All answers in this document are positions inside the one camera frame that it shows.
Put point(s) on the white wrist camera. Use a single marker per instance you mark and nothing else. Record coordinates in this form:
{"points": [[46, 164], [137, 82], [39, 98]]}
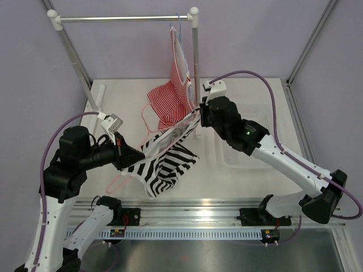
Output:
{"points": [[110, 124], [215, 90]]}

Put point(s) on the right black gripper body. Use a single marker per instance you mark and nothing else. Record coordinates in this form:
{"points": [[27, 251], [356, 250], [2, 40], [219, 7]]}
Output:
{"points": [[207, 120]]}

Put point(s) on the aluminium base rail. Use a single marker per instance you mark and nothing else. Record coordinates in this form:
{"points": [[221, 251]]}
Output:
{"points": [[188, 213]]}

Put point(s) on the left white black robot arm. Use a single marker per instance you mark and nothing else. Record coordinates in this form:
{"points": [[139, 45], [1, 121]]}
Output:
{"points": [[60, 186]]}

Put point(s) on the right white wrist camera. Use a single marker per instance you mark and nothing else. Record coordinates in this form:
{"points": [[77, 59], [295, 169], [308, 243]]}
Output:
{"points": [[215, 90]]}

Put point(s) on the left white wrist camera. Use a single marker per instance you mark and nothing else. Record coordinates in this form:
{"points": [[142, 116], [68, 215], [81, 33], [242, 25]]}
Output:
{"points": [[110, 124]]}

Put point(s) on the blue wire hanger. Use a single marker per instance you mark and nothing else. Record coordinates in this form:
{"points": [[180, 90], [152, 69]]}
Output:
{"points": [[180, 74]]}

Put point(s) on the black white striped tank top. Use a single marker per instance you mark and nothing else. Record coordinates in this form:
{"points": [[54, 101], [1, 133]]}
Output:
{"points": [[166, 159]]}

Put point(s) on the silver white clothes rack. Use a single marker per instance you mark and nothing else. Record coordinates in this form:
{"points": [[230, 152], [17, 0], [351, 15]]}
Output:
{"points": [[130, 51]]}

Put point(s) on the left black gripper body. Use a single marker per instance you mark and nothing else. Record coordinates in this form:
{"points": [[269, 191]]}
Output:
{"points": [[119, 161]]}

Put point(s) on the white slotted cable duct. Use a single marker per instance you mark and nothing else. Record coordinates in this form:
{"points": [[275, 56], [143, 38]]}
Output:
{"points": [[179, 234]]}

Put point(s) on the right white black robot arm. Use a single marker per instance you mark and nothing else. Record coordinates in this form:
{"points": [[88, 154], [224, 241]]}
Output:
{"points": [[318, 197]]}

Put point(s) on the red white striped tank top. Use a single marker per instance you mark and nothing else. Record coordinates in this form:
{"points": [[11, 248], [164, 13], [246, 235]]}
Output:
{"points": [[169, 104]]}

